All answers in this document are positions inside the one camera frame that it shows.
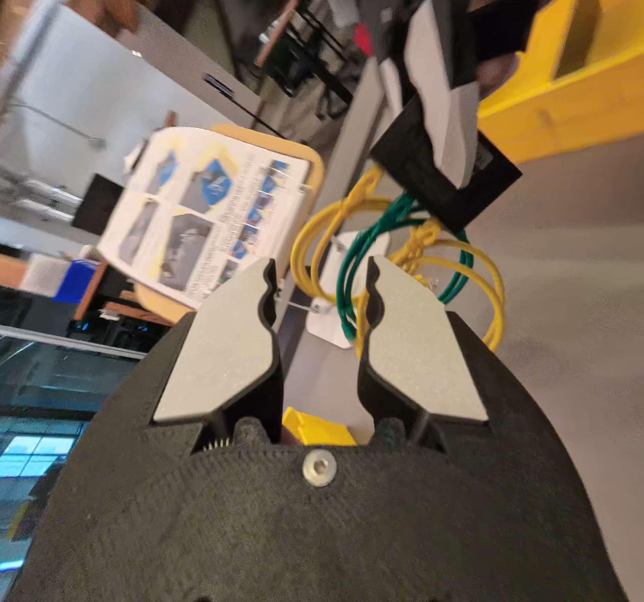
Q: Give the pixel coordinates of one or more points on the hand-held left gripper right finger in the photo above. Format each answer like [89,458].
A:
[422,355]

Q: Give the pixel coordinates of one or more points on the black mesh chair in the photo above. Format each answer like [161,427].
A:
[312,58]

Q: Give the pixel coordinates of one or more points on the printed instruction sheet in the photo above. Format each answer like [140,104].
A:
[201,219]

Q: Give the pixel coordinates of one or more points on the wooden board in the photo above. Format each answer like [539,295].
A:
[281,138]

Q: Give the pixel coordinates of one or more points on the metal wall rod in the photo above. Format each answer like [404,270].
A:
[55,121]

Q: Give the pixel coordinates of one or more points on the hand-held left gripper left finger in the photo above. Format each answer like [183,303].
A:
[221,350]

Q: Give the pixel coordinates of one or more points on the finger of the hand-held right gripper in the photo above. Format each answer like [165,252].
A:
[450,129]
[391,86]

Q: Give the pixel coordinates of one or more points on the blue box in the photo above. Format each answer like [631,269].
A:
[75,282]

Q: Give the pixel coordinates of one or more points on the pale grey block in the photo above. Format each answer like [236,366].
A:
[43,275]

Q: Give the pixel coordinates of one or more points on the black port box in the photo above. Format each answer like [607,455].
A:
[417,179]

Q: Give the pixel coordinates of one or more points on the black square block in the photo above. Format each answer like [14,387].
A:
[98,204]

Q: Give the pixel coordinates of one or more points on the metal pipes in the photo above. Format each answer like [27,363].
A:
[40,194]

